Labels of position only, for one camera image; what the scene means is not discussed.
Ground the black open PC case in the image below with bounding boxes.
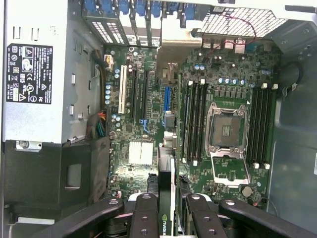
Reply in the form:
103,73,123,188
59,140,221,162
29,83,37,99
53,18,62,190
0,0,317,238

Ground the metal socket cover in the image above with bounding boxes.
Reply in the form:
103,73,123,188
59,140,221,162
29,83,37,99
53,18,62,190
211,153,251,186

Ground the silver chipset heatsink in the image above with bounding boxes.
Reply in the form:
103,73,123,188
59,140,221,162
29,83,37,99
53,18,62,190
128,141,154,166

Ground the coin battery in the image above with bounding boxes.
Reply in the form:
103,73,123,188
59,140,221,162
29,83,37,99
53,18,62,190
241,185,253,198

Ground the CPU socket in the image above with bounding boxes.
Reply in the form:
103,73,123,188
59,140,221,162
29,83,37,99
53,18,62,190
205,101,248,157

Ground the green motherboard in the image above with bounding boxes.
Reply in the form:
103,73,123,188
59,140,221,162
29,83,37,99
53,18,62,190
103,46,282,206

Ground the white expansion slot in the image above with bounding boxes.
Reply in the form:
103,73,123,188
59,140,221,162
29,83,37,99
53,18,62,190
118,64,127,115

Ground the black fan shroud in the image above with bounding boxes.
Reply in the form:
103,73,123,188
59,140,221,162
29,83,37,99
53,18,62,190
3,137,111,219

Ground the black expansion slot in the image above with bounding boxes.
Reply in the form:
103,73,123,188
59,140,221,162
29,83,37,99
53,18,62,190
131,69,138,119
143,70,149,119

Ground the grey power supply unit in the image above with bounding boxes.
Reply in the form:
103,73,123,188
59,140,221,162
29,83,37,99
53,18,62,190
2,0,106,147

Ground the blue expansion slot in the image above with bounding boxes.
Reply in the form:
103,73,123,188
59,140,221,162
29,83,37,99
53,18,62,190
163,86,172,112

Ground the coloured power wire bundle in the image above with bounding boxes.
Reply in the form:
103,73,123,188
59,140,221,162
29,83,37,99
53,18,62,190
85,110,107,141

